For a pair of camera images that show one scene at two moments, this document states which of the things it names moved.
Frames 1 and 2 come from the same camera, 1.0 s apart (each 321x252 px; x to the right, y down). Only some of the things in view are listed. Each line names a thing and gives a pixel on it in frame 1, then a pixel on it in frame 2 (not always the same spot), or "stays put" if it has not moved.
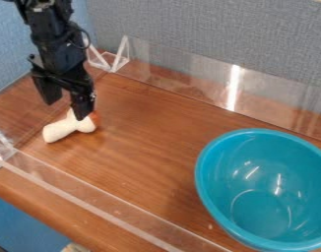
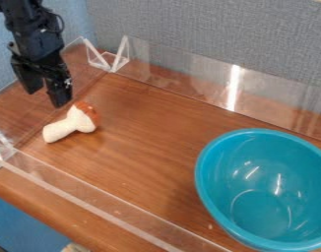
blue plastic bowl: x=263 y=183 stays put
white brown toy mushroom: x=65 y=127 stays put
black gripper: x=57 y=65 to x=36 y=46
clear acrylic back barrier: x=282 y=101 stays put
